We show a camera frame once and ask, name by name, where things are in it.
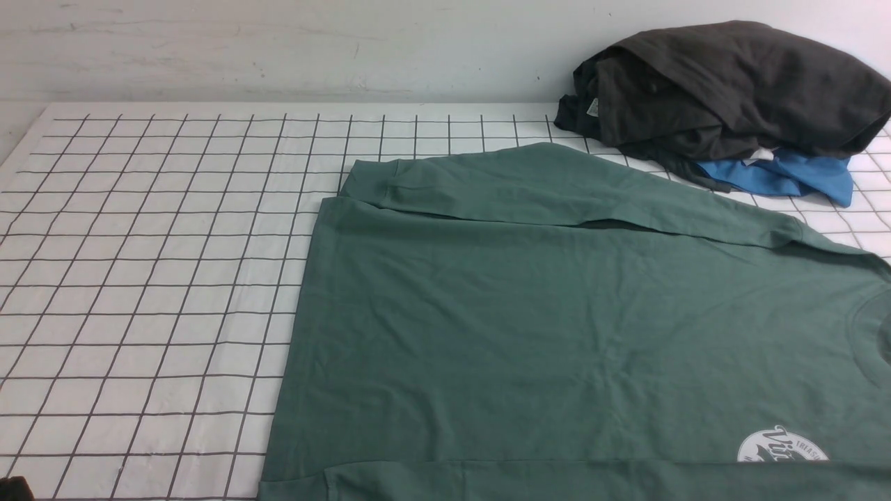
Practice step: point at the white grid table cloth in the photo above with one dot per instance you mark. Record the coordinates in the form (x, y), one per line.
(152, 258)

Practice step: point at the dark grey clothing pile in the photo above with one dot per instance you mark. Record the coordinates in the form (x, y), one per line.
(685, 95)

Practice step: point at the blue garment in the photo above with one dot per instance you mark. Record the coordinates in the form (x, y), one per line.
(786, 173)

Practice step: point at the green long-sleeved shirt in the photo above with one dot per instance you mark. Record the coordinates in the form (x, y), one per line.
(537, 323)

